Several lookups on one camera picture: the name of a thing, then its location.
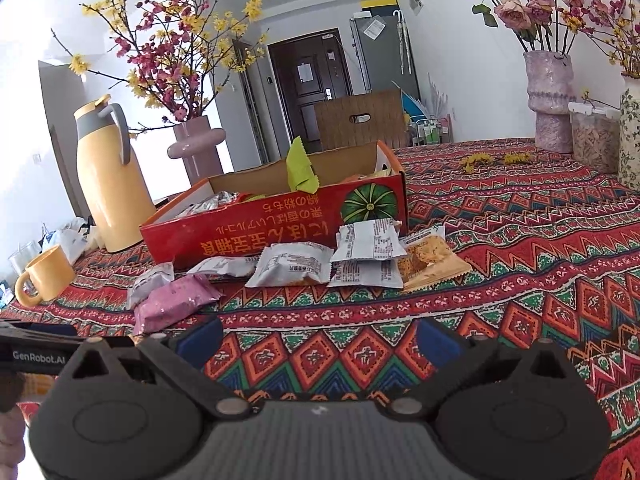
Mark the dried pink roses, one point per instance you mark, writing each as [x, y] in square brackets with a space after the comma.
[535, 5]

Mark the fallen yellow blossoms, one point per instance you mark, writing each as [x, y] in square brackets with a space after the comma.
[514, 158]
[477, 161]

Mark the silver snack packet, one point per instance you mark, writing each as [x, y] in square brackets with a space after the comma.
[210, 202]

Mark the white plastic bag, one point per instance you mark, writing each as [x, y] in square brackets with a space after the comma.
[65, 240]

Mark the dark entrance door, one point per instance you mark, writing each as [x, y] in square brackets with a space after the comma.
[310, 90]

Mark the textured purple vase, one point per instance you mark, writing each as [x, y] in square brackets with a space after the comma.
[550, 105]

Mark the grey refrigerator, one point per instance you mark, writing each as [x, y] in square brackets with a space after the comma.
[385, 60]

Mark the white rolling cart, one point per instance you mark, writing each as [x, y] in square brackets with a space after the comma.
[430, 132]

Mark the clear storage jar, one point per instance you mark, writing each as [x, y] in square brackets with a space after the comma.
[595, 140]

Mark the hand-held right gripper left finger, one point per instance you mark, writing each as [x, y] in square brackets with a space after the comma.
[200, 342]

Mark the purple and white snack packet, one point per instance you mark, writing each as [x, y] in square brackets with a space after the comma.
[150, 285]

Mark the red and yellow blossom branches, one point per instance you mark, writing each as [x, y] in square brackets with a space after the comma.
[175, 45]

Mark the red cardboard box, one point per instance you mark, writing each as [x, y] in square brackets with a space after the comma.
[260, 225]

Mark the green snack packet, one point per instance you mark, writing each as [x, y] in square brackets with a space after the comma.
[302, 170]

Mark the pink snack packet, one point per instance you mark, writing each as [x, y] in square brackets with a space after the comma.
[175, 300]

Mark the clear glass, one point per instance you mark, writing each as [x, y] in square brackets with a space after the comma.
[22, 260]

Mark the wooden chair back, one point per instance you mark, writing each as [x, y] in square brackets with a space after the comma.
[360, 135]

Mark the yellow thermos jug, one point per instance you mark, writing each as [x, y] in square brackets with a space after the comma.
[112, 185]

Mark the yellow mug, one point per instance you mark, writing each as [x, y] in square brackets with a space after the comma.
[47, 275]

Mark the floral print vase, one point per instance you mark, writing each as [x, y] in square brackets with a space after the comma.
[631, 135]

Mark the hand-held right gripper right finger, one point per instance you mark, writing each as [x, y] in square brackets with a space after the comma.
[440, 342]

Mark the oat crisps packet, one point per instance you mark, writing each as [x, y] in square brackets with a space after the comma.
[435, 265]

